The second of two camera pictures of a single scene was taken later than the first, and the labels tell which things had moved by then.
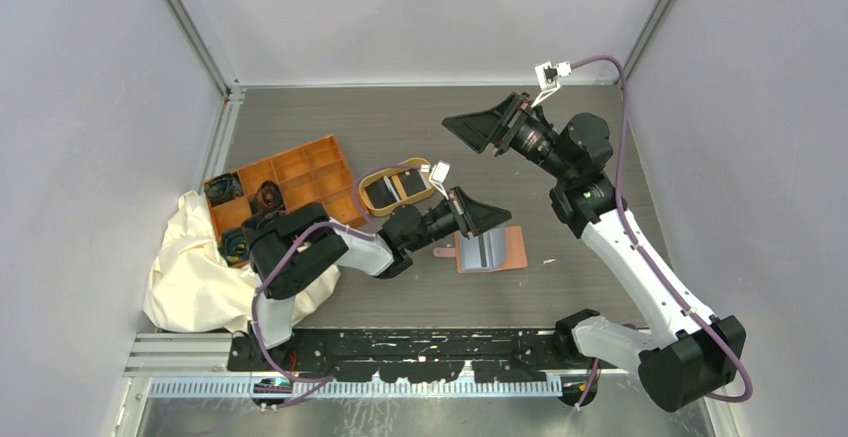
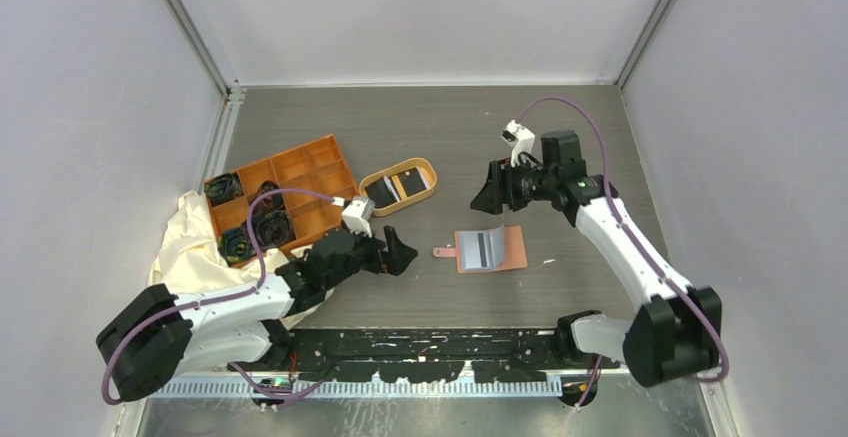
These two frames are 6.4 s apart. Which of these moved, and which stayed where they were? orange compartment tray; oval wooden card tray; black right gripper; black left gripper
Moved: black right gripper; black left gripper
Stayed: oval wooden card tray; orange compartment tray
